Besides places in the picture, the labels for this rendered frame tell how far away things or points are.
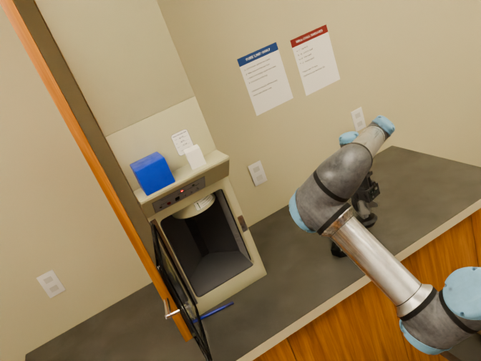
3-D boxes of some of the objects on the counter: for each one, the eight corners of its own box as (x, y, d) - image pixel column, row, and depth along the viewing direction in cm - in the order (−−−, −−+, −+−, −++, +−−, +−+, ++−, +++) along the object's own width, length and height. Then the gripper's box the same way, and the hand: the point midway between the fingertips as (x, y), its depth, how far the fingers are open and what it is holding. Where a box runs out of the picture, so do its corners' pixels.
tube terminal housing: (179, 286, 184) (96, 126, 154) (242, 249, 193) (175, 90, 162) (197, 317, 162) (104, 137, 132) (267, 273, 171) (195, 95, 140)
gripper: (360, 180, 153) (372, 227, 162) (376, 165, 158) (388, 212, 167) (341, 177, 160) (353, 223, 168) (358, 162, 165) (369, 208, 174)
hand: (364, 213), depth 169 cm, fingers closed on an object, 3 cm apart
